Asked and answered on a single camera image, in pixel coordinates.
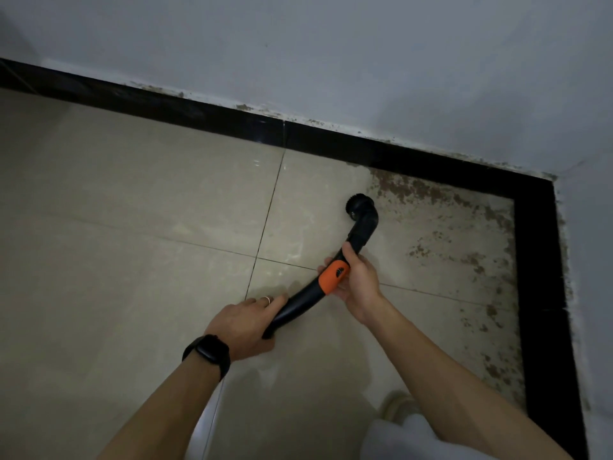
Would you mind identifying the person's right forearm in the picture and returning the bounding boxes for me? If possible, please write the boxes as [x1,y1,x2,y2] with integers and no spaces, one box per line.
[366,299,573,460]

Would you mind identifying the white shoe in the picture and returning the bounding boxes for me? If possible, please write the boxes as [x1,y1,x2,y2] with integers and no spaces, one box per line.
[379,391,422,425]

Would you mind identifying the black baseboard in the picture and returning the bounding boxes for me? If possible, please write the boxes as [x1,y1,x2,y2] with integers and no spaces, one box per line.
[0,57,590,460]

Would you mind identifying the black smartwatch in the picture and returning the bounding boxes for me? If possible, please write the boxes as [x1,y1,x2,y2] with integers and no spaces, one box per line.
[181,333,232,383]

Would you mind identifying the person's left hand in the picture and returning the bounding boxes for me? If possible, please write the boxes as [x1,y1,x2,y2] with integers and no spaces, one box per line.
[203,293,290,363]

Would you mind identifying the person's left forearm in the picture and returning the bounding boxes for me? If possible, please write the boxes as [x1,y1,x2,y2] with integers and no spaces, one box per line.
[98,351,222,460]

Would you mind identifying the light grey trousers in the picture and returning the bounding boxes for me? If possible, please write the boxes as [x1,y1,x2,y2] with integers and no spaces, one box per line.
[372,413,499,460]

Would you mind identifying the black vacuum hose with nozzle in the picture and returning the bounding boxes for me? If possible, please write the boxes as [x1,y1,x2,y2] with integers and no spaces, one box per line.
[261,193,380,341]

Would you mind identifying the person's right hand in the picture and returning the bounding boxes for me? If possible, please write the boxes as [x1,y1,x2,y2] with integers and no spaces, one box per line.
[317,241,387,329]

